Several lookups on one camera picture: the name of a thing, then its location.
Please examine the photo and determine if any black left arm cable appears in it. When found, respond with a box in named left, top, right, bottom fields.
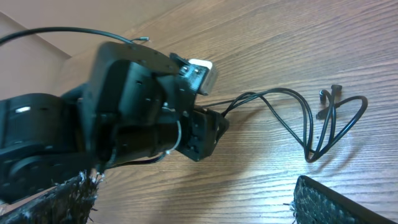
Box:
left=0, top=26, right=134, bottom=47

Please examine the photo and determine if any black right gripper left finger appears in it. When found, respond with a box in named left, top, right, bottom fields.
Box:
left=1, top=172, right=101, bottom=224

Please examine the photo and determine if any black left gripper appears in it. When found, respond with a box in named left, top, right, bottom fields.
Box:
left=105, top=106, right=229, bottom=169

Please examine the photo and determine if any black cable bundle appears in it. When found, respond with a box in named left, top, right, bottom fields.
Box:
left=195, top=83, right=369, bottom=164

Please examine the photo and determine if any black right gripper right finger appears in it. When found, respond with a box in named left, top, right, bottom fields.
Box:
left=288, top=175, right=395, bottom=224

